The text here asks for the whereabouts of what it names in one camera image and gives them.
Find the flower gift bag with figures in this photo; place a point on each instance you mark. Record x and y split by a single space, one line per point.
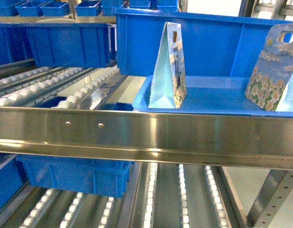
168 89

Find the blue plastic tray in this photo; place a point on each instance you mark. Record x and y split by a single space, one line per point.
209 95

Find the blue crate lower shelf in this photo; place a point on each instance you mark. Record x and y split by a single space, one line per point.
93 176

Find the blue crate shelf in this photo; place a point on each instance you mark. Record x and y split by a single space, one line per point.
93 176
69 44

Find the large blue crate behind tray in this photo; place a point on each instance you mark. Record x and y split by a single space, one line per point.
213 45

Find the blue crate left upper shelf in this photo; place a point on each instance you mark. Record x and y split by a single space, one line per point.
69 44

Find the stainless steel shelf rail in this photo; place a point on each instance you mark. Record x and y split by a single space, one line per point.
254 139

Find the perforated steel rack post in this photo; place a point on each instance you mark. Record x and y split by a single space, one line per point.
275 190

